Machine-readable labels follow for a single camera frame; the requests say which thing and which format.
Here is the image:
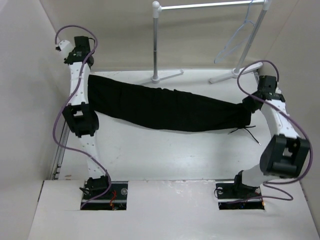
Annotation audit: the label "light blue wire hanger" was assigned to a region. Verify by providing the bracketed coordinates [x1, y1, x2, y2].
[214, 0, 256, 64]

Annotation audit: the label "black trousers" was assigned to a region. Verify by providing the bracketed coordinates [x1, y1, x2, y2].
[87, 75, 252, 133]

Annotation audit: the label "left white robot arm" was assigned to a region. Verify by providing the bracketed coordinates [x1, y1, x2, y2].
[58, 36, 112, 201]

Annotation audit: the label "right aluminium table rail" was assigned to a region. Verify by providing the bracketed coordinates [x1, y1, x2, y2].
[253, 70, 260, 85]

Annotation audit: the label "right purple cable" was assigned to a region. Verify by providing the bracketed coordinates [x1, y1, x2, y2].
[236, 59, 314, 202]

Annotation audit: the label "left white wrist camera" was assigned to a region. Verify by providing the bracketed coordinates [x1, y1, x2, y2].
[55, 40, 74, 60]

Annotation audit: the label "purple cable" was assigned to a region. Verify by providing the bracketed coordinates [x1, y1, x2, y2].
[52, 24, 112, 210]
[236, 59, 314, 202]

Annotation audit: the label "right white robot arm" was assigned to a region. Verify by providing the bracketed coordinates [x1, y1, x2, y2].
[231, 75, 311, 198]

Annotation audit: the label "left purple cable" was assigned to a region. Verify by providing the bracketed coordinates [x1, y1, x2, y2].
[52, 24, 112, 210]

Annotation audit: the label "white clothes rack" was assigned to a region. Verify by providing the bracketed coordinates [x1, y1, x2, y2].
[150, 0, 272, 84]

